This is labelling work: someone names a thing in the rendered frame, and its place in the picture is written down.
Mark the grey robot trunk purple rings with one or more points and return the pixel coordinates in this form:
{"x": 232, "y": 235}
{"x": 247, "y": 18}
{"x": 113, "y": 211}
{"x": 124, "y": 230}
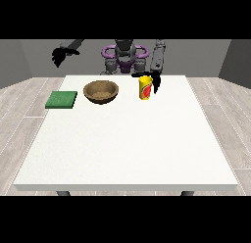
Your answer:
{"x": 124, "y": 57}

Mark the yellow cup with melon print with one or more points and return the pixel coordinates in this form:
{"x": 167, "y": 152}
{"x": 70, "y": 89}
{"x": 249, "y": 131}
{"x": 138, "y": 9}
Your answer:
{"x": 145, "y": 87}

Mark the dark table leg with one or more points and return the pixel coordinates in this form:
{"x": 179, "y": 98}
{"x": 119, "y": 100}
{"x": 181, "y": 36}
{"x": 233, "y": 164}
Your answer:
{"x": 63, "y": 193}
{"x": 187, "y": 193}

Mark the green square pad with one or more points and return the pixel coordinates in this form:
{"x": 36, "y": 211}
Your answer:
{"x": 61, "y": 99}

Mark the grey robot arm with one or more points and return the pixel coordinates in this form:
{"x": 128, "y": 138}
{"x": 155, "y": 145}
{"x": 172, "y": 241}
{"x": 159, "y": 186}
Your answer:
{"x": 158, "y": 56}
{"x": 71, "y": 43}

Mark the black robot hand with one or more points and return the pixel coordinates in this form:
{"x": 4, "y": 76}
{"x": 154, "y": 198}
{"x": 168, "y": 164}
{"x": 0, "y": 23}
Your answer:
{"x": 60, "y": 55}
{"x": 155, "y": 77}

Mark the brown wooden bowl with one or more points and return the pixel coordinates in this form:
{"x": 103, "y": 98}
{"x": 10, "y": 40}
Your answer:
{"x": 100, "y": 91}

